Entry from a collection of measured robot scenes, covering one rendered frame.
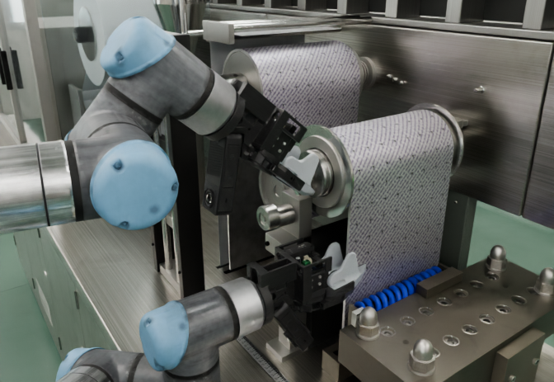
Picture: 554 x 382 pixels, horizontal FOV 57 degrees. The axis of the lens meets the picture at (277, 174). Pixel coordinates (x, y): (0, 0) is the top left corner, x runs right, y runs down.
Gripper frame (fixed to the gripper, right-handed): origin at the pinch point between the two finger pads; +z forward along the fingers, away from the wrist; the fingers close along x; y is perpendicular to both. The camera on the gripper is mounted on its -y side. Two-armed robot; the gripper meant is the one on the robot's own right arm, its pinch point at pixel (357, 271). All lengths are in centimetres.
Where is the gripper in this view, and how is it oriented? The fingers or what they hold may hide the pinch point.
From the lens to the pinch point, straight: 84.7
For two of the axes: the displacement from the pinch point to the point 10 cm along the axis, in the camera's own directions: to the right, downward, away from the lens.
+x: -5.7, -3.0, 7.7
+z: 8.2, -2.1, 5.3
